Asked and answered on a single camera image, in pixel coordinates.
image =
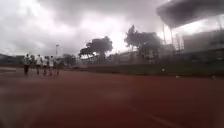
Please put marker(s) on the red running track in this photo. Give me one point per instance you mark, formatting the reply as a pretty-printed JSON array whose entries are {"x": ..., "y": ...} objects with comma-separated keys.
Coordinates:
[{"x": 110, "y": 100}]

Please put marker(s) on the grass strip beside track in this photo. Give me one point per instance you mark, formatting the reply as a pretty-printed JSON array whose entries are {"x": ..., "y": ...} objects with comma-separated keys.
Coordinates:
[{"x": 150, "y": 69}]

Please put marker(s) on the cluster of dark trees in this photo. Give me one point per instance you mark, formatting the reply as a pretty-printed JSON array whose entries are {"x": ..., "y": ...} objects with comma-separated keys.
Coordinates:
[{"x": 143, "y": 39}]

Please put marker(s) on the floodlight pole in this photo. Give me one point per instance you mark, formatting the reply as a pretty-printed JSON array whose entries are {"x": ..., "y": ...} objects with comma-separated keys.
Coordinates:
[{"x": 57, "y": 50}]

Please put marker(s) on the group of people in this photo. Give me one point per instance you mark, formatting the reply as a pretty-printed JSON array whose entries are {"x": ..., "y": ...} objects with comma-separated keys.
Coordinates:
[{"x": 39, "y": 61}]

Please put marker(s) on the grandstand with roof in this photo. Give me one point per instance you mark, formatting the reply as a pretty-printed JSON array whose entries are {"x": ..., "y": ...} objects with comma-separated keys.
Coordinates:
[{"x": 186, "y": 11}]

